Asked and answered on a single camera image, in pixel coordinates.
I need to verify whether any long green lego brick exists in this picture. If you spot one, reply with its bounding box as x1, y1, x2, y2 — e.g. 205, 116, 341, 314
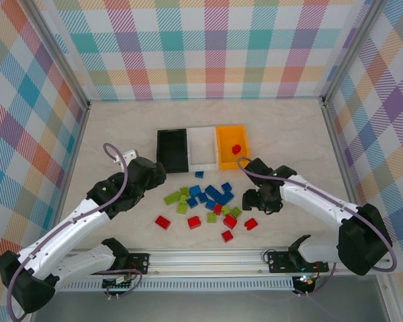
163, 192, 182, 206

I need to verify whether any long blue lego brick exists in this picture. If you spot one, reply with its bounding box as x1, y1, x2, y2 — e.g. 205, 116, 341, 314
204, 184, 223, 201

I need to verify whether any black plastic bin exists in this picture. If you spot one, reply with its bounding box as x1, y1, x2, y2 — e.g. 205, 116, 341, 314
156, 129, 191, 174

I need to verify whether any orange plastic bin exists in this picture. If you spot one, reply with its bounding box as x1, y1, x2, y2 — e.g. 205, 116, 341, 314
215, 124, 252, 171

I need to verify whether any white plastic bin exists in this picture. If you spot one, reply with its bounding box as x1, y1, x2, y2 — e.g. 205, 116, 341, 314
187, 126, 220, 172

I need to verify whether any right controller board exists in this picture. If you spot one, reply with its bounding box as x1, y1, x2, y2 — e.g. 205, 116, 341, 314
294, 273, 318, 289

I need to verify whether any controller board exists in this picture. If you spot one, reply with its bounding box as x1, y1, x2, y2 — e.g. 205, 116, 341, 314
294, 273, 318, 289
102, 274, 137, 290

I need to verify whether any left controller board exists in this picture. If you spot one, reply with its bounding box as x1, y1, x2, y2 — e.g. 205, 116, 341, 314
102, 274, 137, 290

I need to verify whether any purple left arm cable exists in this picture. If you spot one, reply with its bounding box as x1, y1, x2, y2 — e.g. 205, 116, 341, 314
7, 143, 144, 320

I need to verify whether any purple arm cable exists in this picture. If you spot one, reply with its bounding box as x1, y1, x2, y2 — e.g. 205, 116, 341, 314
236, 156, 398, 298
7, 143, 144, 320

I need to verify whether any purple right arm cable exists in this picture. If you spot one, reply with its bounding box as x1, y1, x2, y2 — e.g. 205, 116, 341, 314
236, 156, 398, 298

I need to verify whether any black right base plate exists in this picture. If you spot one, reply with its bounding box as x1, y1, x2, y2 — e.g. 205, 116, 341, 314
267, 250, 330, 273

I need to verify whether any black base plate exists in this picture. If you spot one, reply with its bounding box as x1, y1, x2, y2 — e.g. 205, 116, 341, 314
126, 253, 151, 274
267, 250, 330, 273

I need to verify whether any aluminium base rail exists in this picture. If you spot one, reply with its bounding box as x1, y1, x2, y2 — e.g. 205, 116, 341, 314
66, 247, 392, 276

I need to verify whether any aluminium side rail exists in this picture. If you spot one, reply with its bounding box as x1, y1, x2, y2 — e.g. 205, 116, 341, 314
320, 97, 362, 207
55, 102, 91, 209

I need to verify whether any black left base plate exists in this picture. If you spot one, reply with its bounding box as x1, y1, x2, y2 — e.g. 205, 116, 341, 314
126, 253, 151, 274

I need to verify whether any white slotted cable tray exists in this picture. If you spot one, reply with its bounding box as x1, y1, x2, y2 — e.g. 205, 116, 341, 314
55, 276, 296, 292

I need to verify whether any aluminium frame post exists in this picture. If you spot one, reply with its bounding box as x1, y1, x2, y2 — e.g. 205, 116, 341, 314
320, 0, 389, 105
26, 0, 91, 110

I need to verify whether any aluminium lower frame bar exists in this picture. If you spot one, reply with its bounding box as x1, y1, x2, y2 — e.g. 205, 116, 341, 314
375, 273, 402, 322

